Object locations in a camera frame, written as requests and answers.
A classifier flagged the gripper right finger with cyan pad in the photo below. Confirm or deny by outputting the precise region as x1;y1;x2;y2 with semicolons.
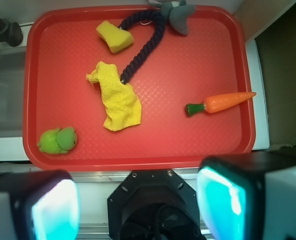
196;151;296;240

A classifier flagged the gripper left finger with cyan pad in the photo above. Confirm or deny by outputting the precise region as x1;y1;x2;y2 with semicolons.
0;170;81;240

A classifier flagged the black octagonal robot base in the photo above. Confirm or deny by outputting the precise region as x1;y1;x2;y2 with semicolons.
107;169;205;240

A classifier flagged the yellow cloth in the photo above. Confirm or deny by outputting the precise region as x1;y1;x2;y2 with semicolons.
86;61;142;132

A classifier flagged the green frog toy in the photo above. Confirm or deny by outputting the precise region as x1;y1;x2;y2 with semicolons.
37;126;77;155

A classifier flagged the orange toy carrot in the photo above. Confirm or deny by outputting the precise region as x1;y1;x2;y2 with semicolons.
185;92;257;117

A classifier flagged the red plastic tray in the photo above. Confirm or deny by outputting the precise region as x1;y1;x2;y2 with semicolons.
23;6;255;171

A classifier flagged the grey metal sink basin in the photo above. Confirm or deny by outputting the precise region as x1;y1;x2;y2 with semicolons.
0;47;26;138

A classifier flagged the dark sink faucet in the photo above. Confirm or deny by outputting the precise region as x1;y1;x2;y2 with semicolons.
0;18;23;47

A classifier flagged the yellow sponge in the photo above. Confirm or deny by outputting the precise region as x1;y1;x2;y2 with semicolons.
96;20;134;54

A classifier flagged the grey plush toy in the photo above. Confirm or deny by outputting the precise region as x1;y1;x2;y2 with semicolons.
148;0;196;36

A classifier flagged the dark navy rope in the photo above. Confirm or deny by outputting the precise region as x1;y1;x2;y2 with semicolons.
117;10;167;85

